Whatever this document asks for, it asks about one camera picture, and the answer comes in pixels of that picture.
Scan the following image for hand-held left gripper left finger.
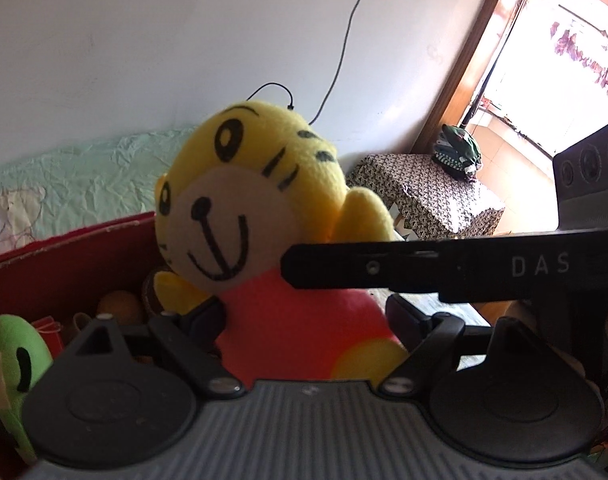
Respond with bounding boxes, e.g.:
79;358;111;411
64;297;245;402

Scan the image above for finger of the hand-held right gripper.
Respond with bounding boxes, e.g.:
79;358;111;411
280;239;442;292

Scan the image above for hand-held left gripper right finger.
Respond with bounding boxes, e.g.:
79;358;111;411
379;292;587;396

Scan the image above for yellow tiger plush toy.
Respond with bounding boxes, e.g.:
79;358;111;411
151;82;409;381

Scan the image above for red cardboard box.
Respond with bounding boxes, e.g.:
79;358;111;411
0;211;219;480

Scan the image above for beige plush toy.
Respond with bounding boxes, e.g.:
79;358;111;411
98;291;144;327

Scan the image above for patterned cloth covered table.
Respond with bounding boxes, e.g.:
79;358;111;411
346;152;506;241

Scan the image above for green folded garment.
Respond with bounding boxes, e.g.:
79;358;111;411
431;124;482;181

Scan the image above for green plush toy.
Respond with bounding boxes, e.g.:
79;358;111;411
0;314;54;466

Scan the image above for hanging dried red peppers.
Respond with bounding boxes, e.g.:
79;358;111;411
549;20;608;102

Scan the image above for wooden window frame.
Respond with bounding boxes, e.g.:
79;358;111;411
411;0;540;156

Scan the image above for grey power strip cord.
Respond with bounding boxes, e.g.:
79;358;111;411
308;0;379;125

